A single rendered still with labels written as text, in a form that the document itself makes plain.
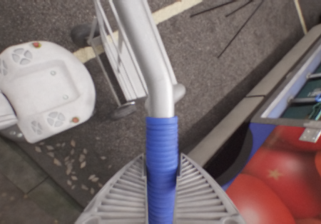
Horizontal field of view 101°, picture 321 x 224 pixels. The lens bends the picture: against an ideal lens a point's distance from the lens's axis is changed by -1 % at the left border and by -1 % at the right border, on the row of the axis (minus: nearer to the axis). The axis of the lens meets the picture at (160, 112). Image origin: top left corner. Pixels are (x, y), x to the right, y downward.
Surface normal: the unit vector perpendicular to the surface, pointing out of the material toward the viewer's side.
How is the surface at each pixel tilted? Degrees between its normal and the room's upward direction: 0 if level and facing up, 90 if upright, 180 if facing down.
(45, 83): 0
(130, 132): 0
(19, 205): 8
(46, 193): 0
